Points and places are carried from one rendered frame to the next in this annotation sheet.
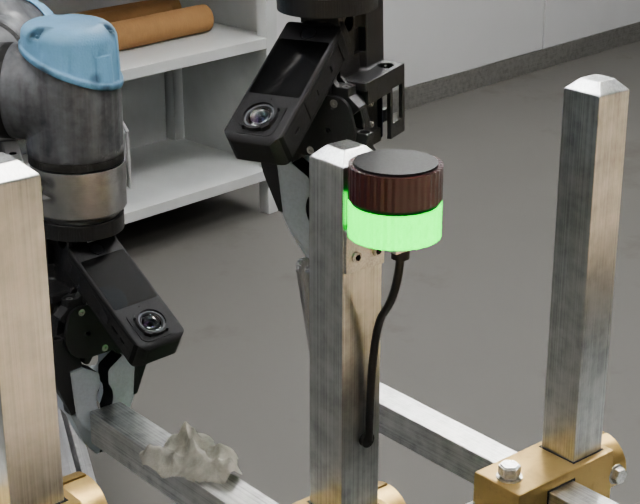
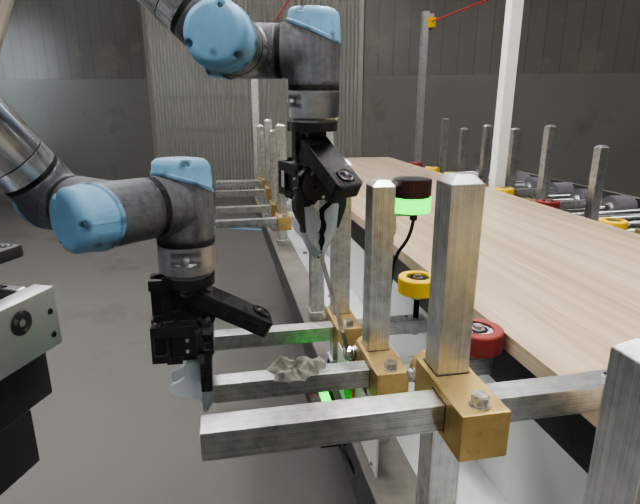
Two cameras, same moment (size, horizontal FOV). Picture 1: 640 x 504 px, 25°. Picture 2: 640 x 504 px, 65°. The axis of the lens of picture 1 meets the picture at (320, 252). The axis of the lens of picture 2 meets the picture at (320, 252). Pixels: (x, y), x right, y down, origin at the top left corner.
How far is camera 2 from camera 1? 94 cm
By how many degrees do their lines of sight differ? 58
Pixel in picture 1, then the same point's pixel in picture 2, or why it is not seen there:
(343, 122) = not seen: hidden behind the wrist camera
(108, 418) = (227, 381)
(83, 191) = (212, 254)
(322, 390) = (378, 294)
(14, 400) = (470, 304)
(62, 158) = (205, 237)
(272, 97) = (338, 167)
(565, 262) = (340, 235)
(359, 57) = not seen: hidden behind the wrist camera
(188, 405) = not seen: outside the picture
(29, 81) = (185, 193)
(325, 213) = (383, 210)
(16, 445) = (468, 329)
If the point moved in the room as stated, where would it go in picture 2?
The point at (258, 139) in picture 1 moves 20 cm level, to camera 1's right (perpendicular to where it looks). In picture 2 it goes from (355, 184) to (404, 168)
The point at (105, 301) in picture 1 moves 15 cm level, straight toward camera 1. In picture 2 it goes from (240, 310) to (345, 325)
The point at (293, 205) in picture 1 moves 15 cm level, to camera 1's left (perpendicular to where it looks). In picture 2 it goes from (311, 227) to (253, 251)
